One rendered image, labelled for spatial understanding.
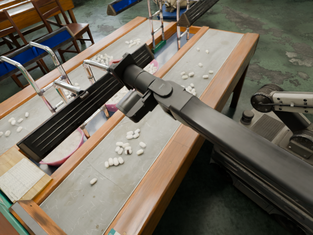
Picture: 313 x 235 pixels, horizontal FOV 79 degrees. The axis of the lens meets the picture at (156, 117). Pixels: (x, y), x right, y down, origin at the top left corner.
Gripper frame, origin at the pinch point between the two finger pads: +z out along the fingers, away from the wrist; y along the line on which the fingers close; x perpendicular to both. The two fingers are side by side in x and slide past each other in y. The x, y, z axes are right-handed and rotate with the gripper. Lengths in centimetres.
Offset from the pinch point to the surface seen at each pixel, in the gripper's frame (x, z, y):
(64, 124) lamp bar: -24.3, 1.6, 4.3
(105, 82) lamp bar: -4.9, 7.6, 9.5
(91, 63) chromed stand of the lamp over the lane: -2.1, 19.8, 8.0
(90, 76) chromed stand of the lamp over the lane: -6.1, 24.9, 15.2
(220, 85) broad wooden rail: 42, -5, 61
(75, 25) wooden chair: 49, 255, 98
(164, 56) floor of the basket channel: 52, 58, 75
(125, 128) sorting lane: -13.2, 13.0, 44.3
